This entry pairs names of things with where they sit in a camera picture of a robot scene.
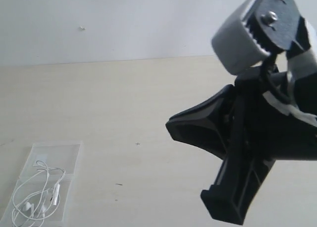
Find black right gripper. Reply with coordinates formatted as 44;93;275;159
165;66;317;225

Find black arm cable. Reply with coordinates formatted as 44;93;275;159
261;53;298;106

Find white wired earphones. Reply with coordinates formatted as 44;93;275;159
11;160;66;227

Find clear plastic storage box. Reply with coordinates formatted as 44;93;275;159
0;141;83;227

